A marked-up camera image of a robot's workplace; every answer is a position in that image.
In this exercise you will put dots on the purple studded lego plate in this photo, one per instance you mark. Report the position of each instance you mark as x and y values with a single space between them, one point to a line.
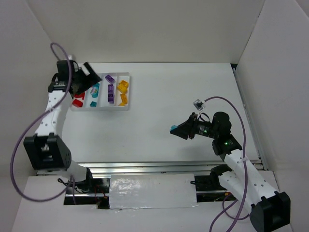
110 88

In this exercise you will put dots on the red sloped lego brick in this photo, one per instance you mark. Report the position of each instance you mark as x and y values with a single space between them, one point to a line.
81 95

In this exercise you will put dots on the purple rounded lego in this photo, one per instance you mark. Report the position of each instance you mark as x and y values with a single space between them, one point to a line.
111 98

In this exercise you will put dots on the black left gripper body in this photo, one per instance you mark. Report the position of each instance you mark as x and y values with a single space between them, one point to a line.
80 79

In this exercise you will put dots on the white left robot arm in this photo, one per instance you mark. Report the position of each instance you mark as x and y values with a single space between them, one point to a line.
46 149

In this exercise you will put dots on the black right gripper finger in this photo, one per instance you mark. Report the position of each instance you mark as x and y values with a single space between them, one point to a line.
182 133
186 127

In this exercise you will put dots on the teal round printed lego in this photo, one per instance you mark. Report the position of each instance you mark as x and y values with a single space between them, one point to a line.
94 91

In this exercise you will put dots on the small teal lego cube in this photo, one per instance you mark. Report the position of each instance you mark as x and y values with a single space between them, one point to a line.
173 127

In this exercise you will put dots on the yellow red blue lego cluster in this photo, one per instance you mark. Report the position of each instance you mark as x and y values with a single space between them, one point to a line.
77 103

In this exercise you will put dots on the yellow lego brick in tray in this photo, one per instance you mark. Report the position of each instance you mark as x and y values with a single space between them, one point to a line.
124 98

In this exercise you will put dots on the small teal square lego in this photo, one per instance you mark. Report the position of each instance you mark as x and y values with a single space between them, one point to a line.
93 104

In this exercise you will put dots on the white divided sorting tray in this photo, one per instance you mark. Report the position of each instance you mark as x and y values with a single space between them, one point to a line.
102 99

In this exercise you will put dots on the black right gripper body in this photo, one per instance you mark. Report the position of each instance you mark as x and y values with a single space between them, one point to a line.
191 128

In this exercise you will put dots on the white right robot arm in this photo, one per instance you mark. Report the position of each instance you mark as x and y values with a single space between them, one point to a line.
268 209

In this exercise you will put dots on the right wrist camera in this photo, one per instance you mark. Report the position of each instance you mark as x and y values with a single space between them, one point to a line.
199 105

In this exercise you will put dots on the yellow round printed lego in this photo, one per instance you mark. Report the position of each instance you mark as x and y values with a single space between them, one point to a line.
122 88

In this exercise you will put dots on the aluminium front rail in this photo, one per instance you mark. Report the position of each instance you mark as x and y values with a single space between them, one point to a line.
167 167

